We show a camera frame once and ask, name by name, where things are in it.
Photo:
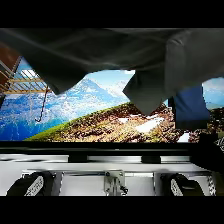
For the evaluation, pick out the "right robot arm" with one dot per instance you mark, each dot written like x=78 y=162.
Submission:
x=206 y=153

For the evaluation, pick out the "silver frame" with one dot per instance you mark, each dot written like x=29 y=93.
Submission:
x=100 y=166

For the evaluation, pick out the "grey T-shirt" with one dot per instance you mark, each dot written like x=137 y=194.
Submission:
x=100 y=50

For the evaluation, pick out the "blue garment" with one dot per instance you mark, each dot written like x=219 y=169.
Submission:
x=190 y=106

